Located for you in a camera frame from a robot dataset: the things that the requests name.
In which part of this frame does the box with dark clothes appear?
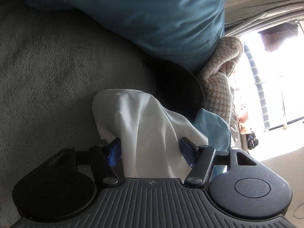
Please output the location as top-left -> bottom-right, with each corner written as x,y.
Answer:
246,131 -> 259,150

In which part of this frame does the light blue folded garment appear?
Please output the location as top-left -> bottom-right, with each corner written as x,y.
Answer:
194,108 -> 233,174

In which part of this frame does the pink checkered blanket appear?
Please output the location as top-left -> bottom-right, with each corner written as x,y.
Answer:
197,36 -> 244,123

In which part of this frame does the grey bed blanket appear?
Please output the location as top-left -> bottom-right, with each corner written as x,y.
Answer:
1,0 -> 203,227

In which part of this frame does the pink bag on sill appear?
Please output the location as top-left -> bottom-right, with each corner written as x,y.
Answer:
238,112 -> 249,123

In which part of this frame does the teal blue pillow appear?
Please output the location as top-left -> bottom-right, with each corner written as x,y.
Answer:
58,0 -> 225,72

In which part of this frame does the metal window grille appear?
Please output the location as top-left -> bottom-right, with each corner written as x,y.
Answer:
244,44 -> 303,131

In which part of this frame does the grey curtain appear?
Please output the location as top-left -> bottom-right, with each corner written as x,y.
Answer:
225,0 -> 303,36

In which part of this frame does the white button shirt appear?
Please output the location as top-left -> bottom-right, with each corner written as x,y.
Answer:
92,89 -> 208,180

